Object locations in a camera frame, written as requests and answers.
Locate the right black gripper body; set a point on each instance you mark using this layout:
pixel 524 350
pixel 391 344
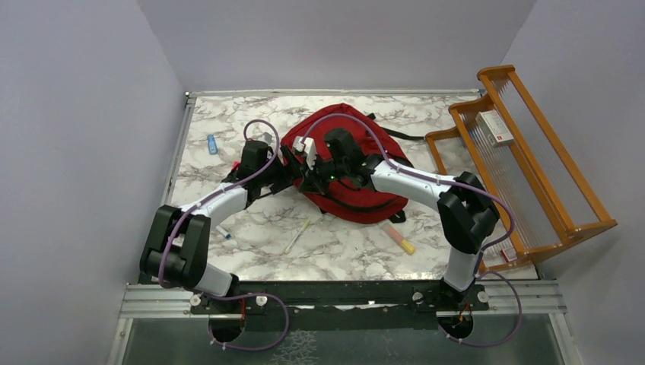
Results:
pixel 325 172

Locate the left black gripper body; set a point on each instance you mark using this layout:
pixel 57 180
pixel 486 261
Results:
pixel 277 176

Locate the red backpack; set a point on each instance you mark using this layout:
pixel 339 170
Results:
pixel 373 146

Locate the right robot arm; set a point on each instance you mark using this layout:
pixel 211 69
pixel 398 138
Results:
pixel 468 213

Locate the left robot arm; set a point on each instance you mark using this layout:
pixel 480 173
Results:
pixel 176 249

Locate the light blue highlighter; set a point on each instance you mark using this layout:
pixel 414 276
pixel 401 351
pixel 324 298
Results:
pixel 212 145

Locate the blue capped pen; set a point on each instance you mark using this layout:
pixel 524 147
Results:
pixel 223 232

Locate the white red small box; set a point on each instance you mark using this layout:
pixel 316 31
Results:
pixel 494 128

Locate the orange wooden rack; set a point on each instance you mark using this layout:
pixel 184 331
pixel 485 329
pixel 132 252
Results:
pixel 553 205

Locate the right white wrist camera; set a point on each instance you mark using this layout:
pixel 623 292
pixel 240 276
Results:
pixel 305 147

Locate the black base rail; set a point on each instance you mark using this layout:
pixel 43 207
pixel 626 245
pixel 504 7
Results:
pixel 274 306

